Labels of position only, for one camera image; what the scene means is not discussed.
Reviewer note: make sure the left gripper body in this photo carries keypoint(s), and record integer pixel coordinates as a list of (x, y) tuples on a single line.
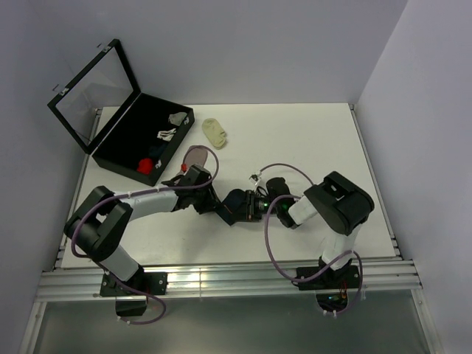
[(204, 199)]

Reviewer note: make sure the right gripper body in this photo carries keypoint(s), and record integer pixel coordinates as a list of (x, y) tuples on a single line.
[(257, 205)]

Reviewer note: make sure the beige red reindeer sock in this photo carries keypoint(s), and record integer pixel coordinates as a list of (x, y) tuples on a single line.
[(145, 166)]

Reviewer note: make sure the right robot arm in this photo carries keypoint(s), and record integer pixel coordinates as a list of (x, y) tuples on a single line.
[(341, 204)]

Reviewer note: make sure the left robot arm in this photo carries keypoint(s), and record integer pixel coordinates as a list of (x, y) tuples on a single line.
[(99, 223)]

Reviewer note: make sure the taupe sock red striped cuff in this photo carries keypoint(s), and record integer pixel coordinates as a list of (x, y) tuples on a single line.
[(194, 155)]

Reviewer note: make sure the dark blue sock in box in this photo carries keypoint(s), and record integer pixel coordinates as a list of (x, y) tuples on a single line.
[(155, 151)]

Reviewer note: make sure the white patterned sock in box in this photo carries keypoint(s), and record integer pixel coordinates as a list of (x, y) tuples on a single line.
[(166, 135)]

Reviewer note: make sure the black display box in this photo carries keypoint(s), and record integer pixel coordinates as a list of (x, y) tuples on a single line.
[(113, 121)]

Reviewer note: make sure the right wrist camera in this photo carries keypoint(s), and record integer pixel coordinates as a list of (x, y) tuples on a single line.
[(256, 178)]

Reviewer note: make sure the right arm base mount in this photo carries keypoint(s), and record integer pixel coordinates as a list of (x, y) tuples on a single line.
[(335, 286)]

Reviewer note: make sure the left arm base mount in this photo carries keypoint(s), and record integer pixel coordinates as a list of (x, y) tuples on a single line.
[(133, 298)]

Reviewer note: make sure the aluminium front rail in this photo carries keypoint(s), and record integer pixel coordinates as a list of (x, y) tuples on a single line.
[(251, 279)]

